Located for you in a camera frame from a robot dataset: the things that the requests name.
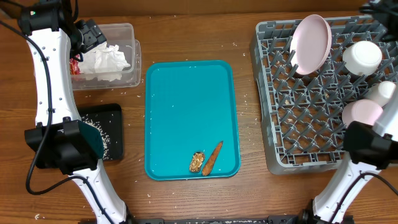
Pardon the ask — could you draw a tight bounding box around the white napkin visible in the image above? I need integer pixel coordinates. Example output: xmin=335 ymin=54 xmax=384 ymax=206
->
xmin=78 ymin=42 xmax=131 ymax=82

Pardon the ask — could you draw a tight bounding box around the red snack wrapper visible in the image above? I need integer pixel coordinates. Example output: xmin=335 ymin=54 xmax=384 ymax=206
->
xmin=70 ymin=58 xmax=80 ymax=75

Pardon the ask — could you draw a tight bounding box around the golden food scrap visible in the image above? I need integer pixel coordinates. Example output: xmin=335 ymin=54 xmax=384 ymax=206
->
xmin=189 ymin=152 xmax=205 ymax=173

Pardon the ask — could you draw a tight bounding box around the large white plate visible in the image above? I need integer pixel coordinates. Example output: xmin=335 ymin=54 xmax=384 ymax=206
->
xmin=290 ymin=14 xmax=332 ymax=75

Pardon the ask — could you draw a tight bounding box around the small white plate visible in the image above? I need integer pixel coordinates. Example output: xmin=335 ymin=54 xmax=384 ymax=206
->
xmin=341 ymin=99 xmax=383 ymax=128

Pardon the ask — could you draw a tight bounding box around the white cup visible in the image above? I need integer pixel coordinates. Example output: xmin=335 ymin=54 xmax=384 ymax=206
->
xmin=364 ymin=81 xmax=396 ymax=107

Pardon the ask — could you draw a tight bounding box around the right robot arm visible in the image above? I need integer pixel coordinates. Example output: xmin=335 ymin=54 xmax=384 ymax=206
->
xmin=294 ymin=91 xmax=397 ymax=223

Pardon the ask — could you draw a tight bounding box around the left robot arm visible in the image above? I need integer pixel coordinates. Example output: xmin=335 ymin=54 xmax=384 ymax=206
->
xmin=18 ymin=1 xmax=134 ymax=223

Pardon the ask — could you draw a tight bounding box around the grey dishwasher rack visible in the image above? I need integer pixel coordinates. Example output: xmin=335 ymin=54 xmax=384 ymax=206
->
xmin=250 ymin=16 xmax=397 ymax=175

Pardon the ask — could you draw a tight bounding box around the clear plastic bin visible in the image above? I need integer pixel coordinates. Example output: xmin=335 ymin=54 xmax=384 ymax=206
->
xmin=71 ymin=23 xmax=141 ymax=90

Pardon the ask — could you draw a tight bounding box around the black tray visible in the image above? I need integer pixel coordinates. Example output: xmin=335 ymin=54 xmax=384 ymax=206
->
xmin=78 ymin=103 xmax=124 ymax=161

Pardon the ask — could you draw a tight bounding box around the pile of white rice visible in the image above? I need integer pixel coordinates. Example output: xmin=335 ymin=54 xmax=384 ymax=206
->
xmin=81 ymin=116 xmax=111 ymax=161

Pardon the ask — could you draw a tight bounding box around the teal serving tray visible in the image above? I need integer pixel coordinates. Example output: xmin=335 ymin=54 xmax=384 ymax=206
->
xmin=144 ymin=60 xmax=241 ymax=181

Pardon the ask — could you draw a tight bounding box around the brown carrot-shaped food scrap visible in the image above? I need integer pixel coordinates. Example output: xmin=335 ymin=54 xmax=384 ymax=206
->
xmin=201 ymin=141 xmax=223 ymax=176

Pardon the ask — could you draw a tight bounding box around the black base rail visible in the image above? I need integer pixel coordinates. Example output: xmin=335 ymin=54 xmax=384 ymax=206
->
xmin=77 ymin=214 xmax=355 ymax=224

